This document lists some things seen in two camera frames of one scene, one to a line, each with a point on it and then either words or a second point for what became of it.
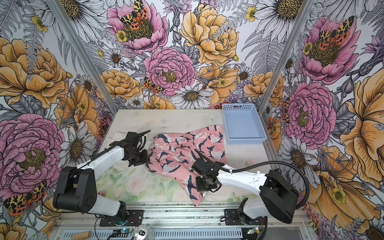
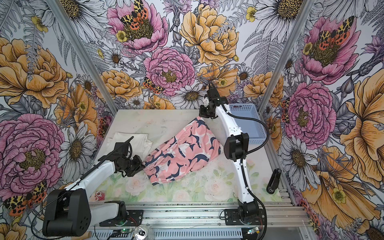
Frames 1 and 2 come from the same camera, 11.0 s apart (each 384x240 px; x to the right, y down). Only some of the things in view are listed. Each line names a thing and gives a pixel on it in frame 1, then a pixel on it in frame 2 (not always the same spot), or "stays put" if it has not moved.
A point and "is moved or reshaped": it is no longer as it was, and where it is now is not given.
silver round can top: x=143 y=232 stays put
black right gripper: x=200 y=188 → x=203 y=113
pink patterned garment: x=175 y=154 is moved or reshaped
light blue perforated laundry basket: x=243 y=124 stays put
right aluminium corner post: x=305 y=8 stays put
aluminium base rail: x=209 y=215 stays put
